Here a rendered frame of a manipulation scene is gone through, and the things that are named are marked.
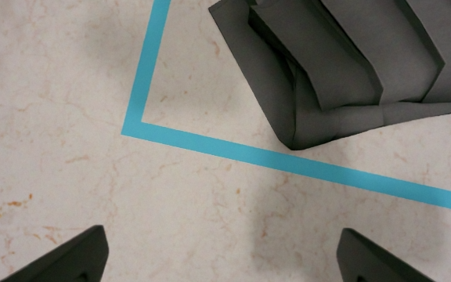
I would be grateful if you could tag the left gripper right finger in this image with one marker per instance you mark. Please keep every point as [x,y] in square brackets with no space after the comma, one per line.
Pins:
[362,260]

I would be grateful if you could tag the dark grey pleated skirt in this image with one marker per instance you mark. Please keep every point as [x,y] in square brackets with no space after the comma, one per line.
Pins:
[360,64]

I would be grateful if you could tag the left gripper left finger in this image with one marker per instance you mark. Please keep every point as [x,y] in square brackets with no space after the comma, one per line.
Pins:
[82,258]

